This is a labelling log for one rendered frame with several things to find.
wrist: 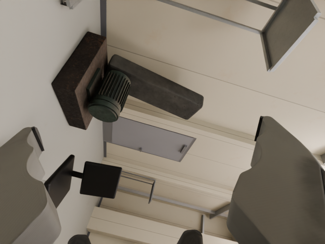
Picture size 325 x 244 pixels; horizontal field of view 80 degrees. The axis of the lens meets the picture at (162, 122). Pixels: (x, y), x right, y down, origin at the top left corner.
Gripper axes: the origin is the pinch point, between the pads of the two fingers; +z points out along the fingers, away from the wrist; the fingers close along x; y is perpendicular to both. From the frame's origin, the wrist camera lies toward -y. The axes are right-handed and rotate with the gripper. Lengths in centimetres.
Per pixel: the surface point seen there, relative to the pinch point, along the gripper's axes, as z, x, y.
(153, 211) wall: 505, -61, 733
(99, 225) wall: 392, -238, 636
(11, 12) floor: 134, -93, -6
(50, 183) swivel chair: 90, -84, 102
